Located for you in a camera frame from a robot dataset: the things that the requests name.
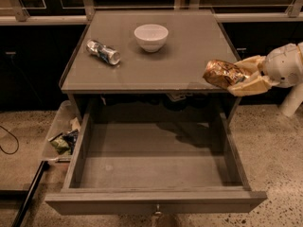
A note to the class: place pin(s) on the grey cabinet with glass top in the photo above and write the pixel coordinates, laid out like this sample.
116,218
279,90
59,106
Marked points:
195,38

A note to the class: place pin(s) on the clear plastic bin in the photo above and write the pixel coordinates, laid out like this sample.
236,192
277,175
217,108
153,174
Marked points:
65,120

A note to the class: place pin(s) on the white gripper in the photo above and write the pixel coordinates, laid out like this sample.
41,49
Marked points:
281,65

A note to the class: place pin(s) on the orange gold soda can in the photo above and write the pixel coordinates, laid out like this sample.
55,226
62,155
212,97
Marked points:
224,74

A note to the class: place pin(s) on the black floor rail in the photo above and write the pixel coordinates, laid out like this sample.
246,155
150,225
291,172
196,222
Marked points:
43,166

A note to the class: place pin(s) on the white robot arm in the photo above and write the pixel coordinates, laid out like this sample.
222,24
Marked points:
282,67

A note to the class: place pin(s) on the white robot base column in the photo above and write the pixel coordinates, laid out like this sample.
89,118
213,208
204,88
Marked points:
292,101

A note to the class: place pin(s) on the green snack bag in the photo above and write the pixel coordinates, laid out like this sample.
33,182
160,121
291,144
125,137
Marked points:
64,142

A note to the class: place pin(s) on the silver blue soda can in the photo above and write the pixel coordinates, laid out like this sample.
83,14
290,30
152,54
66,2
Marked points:
106,53

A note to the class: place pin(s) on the open grey top drawer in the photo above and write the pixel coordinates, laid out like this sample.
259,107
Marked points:
129,157

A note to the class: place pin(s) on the white ceramic bowl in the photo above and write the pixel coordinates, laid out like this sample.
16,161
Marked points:
151,37

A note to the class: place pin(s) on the metal drawer pull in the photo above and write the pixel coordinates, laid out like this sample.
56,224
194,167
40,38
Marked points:
157,211

